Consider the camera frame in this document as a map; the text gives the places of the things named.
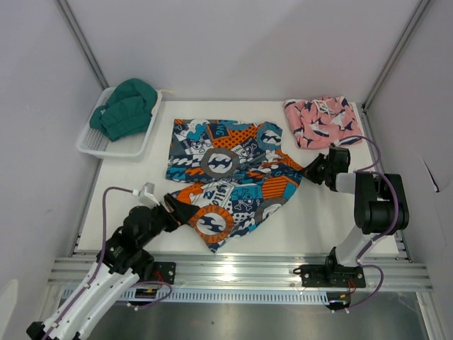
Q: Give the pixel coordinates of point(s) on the aluminium frame post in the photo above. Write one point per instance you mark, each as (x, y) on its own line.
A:
(81, 40)
(409, 29)

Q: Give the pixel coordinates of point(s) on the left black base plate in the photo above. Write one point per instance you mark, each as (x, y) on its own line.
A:
(160, 271)

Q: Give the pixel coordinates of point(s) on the left aluminium frame post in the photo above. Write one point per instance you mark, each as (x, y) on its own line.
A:
(81, 40)

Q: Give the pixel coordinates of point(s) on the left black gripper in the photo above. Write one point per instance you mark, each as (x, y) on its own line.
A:
(181, 213)

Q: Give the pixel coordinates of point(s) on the right aluminium frame post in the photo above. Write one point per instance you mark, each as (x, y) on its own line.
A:
(409, 29)

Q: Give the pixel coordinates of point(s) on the white plastic basket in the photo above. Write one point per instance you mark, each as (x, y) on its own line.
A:
(132, 148)

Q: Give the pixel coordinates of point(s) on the blue patterned shorts pile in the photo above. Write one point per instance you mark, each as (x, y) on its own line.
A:
(235, 173)

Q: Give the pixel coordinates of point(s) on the teal green shorts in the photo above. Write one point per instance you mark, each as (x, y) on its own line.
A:
(127, 111)

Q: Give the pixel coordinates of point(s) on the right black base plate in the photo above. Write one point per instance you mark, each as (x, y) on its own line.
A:
(323, 276)

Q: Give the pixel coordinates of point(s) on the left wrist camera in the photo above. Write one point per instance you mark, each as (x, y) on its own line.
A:
(145, 195)

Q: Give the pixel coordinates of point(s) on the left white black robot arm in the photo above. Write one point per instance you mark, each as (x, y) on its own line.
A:
(122, 263)

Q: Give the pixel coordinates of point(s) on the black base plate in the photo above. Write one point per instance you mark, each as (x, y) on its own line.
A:
(323, 276)
(160, 271)

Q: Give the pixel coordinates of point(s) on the pink shark print shorts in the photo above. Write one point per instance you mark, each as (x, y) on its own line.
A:
(319, 123)

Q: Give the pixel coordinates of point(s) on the slotted white cable duct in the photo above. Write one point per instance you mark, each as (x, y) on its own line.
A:
(286, 297)

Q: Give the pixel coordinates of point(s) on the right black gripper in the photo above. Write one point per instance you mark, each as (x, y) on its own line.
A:
(309, 171)

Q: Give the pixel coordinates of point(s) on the aluminium mounting rail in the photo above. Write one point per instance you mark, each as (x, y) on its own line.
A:
(257, 272)

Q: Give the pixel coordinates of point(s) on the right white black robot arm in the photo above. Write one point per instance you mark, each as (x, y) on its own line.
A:
(380, 209)

